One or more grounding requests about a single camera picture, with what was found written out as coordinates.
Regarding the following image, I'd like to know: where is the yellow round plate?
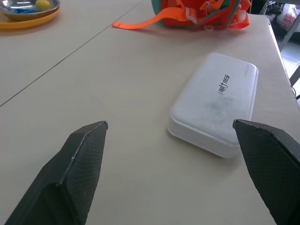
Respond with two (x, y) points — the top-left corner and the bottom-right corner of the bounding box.
(0, 6), (61, 30)

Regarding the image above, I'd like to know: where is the yellow round toy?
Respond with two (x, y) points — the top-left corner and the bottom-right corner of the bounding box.
(35, 0), (51, 11)

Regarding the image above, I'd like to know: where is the white plastic bag red print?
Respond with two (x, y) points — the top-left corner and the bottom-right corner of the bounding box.
(276, 4), (300, 30)

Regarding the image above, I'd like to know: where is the grey metal table leg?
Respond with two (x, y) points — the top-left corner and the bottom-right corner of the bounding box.
(278, 8), (300, 51)

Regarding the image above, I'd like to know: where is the silver metal bowl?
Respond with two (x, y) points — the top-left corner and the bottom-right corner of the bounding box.
(0, 0), (61, 21)

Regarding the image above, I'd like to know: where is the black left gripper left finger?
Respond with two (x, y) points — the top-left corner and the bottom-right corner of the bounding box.
(4, 120), (109, 225)

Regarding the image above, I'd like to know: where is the orange strap bag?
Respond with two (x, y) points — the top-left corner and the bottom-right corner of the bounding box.
(112, 0), (251, 31)

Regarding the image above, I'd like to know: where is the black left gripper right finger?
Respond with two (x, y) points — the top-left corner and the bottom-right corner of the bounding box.
(232, 119), (300, 225)

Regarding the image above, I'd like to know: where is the white power bank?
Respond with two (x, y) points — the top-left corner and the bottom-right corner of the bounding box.
(167, 52), (260, 158)

